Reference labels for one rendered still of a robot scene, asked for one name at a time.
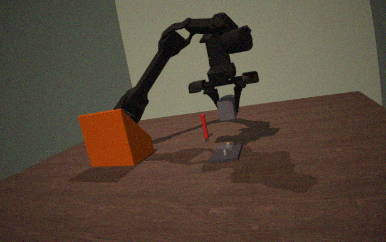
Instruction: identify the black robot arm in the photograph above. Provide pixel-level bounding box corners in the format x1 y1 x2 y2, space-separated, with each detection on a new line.
113 13 253 124

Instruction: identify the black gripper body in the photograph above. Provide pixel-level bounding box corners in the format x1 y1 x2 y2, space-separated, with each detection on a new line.
189 55 259 93

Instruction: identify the red peg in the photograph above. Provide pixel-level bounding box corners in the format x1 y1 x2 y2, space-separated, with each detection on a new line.
201 114 209 139

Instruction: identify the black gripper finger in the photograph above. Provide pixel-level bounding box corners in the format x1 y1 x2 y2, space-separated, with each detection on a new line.
233 84 246 112
203 88 220 107

